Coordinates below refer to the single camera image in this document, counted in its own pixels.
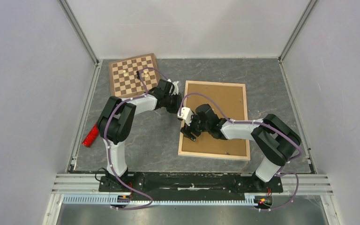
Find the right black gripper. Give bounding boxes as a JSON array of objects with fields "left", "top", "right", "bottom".
[{"left": 181, "top": 112, "right": 210, "bottom": 141}]

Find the brown cardboard backing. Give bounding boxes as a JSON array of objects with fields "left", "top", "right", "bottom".
[{"left": 181, "top": 83, "right": 248, "bottom": 157}]

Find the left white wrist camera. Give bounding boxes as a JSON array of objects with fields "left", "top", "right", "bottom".
[{"left": 170, "top": 81, "right": 179, "bottom": 95}]

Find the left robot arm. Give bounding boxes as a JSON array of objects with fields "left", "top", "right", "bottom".
[{"left": 97, "top": 79, "right": 182, "bottom": 191}]

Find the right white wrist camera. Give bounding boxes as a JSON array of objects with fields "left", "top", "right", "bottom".
[{"left": 177, "top": 107, "right": 194, "bottom": 126}]

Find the red toy microphone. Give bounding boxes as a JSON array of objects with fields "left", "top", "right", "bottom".
[{"left": 82, "top": 124, "right": 99, "bottom": 148}]

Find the wooden picture frame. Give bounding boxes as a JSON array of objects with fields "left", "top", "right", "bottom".
[{"left": 178, "top": 80, "right": 251, "bottom": 161}]

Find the wooden chessboard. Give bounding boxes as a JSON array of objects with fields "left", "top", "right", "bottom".
[{"left": 108, "top": 53, "right": 160, "bottom": 98}]

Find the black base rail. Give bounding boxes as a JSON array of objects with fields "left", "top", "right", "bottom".
[{"left": 95, "top": 172, "right": 284, "bottom": 195}]

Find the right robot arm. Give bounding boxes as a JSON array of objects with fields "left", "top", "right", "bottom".
[{"left": 178, "top": 104, "right": 302, "bottom": 191}]

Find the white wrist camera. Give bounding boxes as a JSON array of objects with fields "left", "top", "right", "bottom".
[
  {"left": 177, "top": 107, "right": 194, "bottom": 126},
  {"left": 170, "top": 81, "right": 179, "bottom": 95}
]

